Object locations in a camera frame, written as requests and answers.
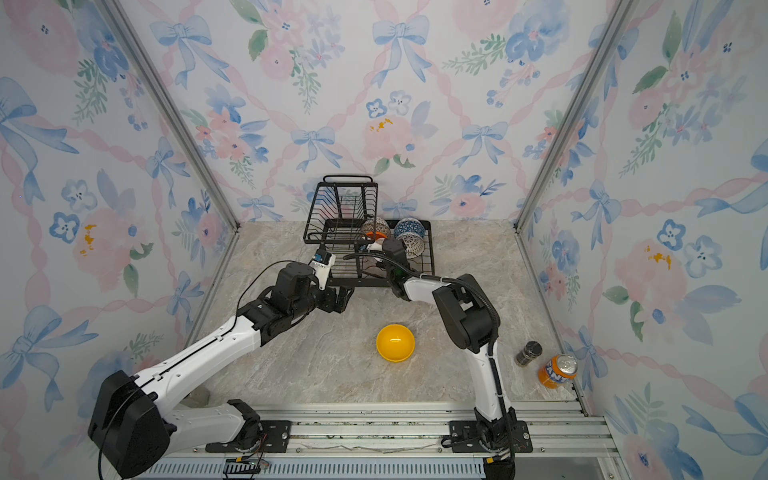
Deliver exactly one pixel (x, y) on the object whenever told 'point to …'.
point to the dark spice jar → (530, 351)
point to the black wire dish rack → (343, 217)
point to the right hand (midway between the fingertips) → (391, 234)
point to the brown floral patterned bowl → (379, 225)
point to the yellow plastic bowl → (395, 343)
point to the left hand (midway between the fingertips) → (340, 281)
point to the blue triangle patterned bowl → (409, 225)
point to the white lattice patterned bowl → (413, 244)
